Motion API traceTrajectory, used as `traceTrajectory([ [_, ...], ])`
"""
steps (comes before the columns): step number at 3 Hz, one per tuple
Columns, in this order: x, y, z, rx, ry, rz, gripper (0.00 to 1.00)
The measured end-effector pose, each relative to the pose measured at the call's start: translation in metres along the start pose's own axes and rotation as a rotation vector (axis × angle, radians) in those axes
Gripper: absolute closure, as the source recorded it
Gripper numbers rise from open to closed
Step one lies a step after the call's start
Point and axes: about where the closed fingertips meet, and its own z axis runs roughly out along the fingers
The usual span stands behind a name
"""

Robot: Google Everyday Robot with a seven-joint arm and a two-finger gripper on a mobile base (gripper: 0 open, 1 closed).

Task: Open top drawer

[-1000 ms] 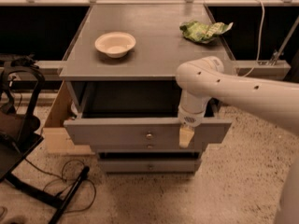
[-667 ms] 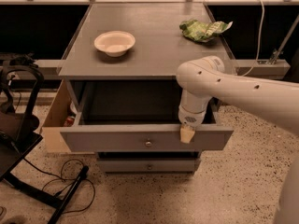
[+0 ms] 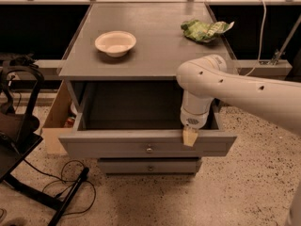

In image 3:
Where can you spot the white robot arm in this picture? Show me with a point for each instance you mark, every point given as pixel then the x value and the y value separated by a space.
pixel 258 182

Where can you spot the grey drawer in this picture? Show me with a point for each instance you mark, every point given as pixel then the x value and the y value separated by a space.
pixel 149 165
pixel 136 119

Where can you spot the grey top drawer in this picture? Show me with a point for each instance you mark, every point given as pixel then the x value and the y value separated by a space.
pixel 136 119

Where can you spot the grey bottom drawer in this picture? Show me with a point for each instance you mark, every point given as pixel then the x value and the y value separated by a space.
pixel 149 165

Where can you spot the cardboard box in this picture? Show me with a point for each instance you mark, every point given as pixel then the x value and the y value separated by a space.
pixel 54 125

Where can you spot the grey drawer cabinet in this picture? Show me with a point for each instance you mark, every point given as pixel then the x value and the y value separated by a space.
pixel 160 45

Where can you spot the black chair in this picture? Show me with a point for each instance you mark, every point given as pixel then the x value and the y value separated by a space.
pixel 19 138

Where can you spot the red can in box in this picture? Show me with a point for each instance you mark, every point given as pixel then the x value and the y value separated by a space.
pixel 69 123

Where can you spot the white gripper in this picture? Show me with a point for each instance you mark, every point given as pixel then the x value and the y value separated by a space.
pixel 193 119

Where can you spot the green crumpled chip bag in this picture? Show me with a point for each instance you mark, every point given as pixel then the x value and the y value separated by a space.
pixel 203 33

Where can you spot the metal diagonal bracket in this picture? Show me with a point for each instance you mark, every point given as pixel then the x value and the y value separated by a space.
pixel 278 53

